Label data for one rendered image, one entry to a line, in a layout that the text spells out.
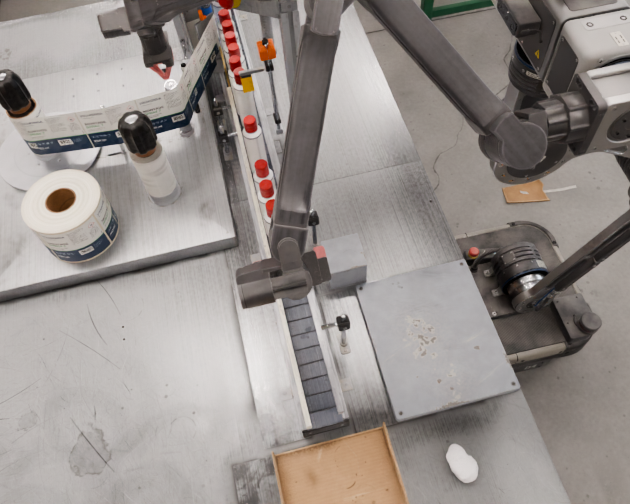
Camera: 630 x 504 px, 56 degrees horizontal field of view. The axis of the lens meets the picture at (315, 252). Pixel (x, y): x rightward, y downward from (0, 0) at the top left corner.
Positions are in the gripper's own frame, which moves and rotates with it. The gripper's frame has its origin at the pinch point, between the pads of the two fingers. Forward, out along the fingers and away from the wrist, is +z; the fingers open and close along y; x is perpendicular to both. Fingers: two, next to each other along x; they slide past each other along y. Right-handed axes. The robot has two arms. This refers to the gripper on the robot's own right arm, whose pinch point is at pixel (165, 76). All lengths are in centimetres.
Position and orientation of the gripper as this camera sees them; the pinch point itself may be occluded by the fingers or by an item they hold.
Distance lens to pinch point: 159.8
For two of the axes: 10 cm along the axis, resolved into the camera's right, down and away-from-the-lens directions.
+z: 0.5, 5.1, 8.6
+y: 2.3, 8.3, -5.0
